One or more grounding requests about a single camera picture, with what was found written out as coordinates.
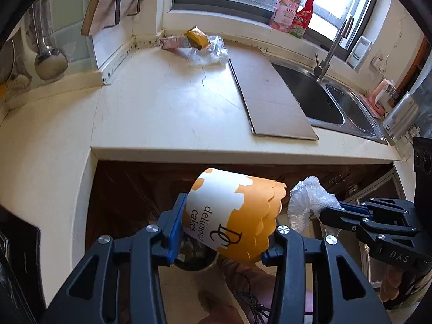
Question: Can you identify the wooden cutting board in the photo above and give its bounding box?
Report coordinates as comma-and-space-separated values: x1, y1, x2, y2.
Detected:
81, 0, 159, 36

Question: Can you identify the stainless steel sink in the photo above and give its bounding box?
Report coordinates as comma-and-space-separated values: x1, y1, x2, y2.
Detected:
270, 59, 389, 146

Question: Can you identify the person's right hand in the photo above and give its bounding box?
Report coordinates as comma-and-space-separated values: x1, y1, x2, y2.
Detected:
381, 264, 403, 303

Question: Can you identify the brown cardboard sheet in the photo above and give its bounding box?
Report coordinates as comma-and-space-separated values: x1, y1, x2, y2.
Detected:
228, 45, 319, 141

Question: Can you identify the orange and white paper cup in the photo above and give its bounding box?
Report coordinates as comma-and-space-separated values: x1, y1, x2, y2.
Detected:
182, 168, 287, 262

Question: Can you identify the black round trash bin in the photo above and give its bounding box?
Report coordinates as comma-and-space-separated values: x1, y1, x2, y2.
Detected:
174, 236, 220, 272

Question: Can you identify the steel skimmer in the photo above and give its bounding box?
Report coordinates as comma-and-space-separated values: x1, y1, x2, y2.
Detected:
0, 39, 17, 85

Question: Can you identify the white plastic slicer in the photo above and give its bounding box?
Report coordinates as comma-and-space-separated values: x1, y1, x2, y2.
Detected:
346, 36, 372, 72

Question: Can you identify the steel faucet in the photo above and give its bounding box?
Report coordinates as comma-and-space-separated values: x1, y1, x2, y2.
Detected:
313, 16, 354, 80

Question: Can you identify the black gas stove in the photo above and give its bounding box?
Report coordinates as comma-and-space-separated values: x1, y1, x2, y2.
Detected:
0, 206, 46, 324

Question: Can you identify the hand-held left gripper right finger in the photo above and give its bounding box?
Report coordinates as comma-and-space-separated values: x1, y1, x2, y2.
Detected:
261, 224, 392, 324

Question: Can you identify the pink detergent pouch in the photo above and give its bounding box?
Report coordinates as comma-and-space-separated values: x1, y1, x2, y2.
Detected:
269, 0, 302, 33

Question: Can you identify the orange snack bag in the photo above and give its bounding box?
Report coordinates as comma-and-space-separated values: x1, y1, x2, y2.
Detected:
184, 27, 211, 50

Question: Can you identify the clear plastic wrap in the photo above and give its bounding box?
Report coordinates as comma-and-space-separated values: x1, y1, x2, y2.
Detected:
287, 176, 341, 233
187, 35, 229, 67

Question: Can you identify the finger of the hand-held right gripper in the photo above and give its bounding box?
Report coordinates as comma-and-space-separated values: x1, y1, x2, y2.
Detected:
337, 198, 418, 219
316, 208, 420, 241

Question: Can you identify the steel ladle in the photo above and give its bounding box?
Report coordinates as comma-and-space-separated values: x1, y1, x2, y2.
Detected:
32, 0, 69, 81

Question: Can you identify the person's foot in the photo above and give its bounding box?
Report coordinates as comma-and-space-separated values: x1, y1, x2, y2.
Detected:
197, 260, 281, 324

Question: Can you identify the white wall socket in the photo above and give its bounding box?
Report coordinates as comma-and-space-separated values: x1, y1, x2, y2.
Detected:
371, 56, 389, 73

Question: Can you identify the pink plastic container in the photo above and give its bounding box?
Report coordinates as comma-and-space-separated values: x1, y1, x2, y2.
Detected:
368, 79, 397, 115

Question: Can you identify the dark window frame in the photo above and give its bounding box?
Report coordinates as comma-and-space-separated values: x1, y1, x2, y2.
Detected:
170, 0, 380, 58

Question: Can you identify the pink snack wrapper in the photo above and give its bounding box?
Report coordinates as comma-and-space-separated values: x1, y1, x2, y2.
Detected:
160, 35, 191, 50

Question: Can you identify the steel kettle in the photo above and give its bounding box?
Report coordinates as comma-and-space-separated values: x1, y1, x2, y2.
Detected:
383, 93, 421, 147

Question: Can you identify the black wire wall rack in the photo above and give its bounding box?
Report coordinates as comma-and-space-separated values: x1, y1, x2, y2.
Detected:
101, 0, 142, 29

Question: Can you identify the red spray bottle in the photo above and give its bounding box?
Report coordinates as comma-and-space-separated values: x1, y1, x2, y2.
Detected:
288, 0, 318, 39

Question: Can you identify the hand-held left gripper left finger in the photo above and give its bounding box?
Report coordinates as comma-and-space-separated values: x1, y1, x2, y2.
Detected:
40, 192, 190, 324

